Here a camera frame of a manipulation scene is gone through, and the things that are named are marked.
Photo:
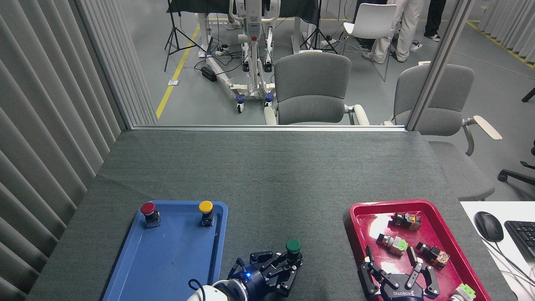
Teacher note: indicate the person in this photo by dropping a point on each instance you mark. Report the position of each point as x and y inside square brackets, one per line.
[407, 25]
[234, 25]
[434, 19]

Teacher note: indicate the white switch with green block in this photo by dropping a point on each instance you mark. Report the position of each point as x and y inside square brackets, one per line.
[463, 292]
[393, 244]

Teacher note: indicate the red plastic tray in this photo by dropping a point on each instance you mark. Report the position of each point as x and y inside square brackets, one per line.
[376, 221]

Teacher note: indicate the blue plastic tray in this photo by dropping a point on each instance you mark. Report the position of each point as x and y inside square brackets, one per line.
[175, 259]

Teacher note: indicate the silver frame rail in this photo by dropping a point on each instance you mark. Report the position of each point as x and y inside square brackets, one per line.
[267, 128]

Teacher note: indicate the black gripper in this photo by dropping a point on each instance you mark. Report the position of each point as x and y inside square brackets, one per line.
[401, 291]
[253, 282]

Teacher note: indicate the white stand on wheels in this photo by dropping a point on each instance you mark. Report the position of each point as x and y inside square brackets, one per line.
[254, 25]

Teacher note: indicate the white power strip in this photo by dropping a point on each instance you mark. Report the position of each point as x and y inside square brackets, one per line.
[415, 46]
[221, 51]

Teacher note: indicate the grey vertical blinds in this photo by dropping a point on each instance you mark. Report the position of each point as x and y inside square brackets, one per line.
[510, 25]
[42, 125]

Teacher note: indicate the black computer mouse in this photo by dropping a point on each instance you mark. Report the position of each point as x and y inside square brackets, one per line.
[488, 225]

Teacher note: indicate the black tripod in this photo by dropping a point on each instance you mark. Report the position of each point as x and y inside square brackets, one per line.
[172, 25]
[318, 29]

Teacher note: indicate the black office chair base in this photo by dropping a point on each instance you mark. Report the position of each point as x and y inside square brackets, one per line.
[518, 175]

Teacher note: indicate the black keyboard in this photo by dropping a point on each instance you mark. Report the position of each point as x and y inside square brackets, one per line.
[522, 238]

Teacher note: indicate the table with black cloth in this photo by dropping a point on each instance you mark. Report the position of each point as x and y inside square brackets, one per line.
[209, 6]

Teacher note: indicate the white plastic chair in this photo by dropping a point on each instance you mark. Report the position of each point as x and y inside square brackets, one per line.
[372, 21]

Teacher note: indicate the green push button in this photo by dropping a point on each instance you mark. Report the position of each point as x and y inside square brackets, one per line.
[293, 245]

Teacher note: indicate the silver floor plate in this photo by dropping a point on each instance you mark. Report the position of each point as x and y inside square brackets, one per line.
[173, 82]

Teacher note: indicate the black switch with orange block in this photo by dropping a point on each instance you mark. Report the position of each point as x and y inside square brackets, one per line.
[434, 255]
[406, 220]

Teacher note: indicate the black power brick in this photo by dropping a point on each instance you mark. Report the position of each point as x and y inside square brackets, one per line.
[208, 74]

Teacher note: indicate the silver frame post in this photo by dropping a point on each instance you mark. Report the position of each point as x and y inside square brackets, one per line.
[439, 62]

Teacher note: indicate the red push button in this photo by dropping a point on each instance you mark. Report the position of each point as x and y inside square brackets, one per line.
[148, 209]

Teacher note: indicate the yellow push button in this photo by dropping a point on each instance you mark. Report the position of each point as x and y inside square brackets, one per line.
[205, 207]

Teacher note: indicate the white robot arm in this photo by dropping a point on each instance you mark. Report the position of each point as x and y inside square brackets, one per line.
[213, 293]

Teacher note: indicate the white desk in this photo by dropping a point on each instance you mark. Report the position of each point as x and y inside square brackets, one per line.
[518, 276]

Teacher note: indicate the grey armchair with cream armrests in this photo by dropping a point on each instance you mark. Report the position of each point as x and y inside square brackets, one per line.
[447, 104]
[311, 88]

